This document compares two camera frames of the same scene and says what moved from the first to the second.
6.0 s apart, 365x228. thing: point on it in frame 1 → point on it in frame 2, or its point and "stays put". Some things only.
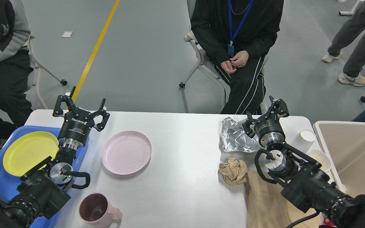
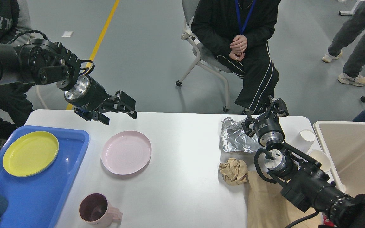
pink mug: [95, 209] stays put
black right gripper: [269, 130] stays put
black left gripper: [75, 130] → [88, 95]
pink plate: [126, 152] stays put
